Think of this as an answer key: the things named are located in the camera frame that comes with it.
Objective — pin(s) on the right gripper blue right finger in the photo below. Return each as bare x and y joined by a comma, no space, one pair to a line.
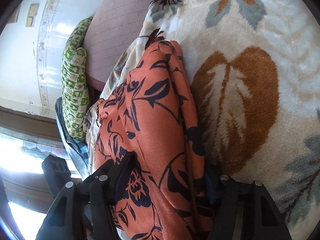
245,211

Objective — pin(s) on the framed wall plaque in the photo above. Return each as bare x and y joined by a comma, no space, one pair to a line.
14,17

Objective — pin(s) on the green checkered pillow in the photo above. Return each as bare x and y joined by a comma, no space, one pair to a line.
75,96

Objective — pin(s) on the teal striped garment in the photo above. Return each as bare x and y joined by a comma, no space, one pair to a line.
84,153

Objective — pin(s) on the cream leaf-pattern blanket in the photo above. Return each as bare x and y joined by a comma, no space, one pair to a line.
253,67

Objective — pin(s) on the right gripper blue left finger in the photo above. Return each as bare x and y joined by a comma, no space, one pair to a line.
106,188

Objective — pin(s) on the beige wall switch pair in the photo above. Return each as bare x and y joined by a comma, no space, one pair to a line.
32,13

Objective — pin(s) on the light blue sweater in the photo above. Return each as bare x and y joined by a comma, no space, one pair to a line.
69,143

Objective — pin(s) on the stained glass window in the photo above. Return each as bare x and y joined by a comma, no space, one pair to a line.
22,153

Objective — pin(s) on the orange floral blouse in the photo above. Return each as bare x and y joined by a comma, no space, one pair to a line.
152,114

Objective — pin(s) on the pink quilted mattress cover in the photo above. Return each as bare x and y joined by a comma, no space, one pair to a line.
115,25

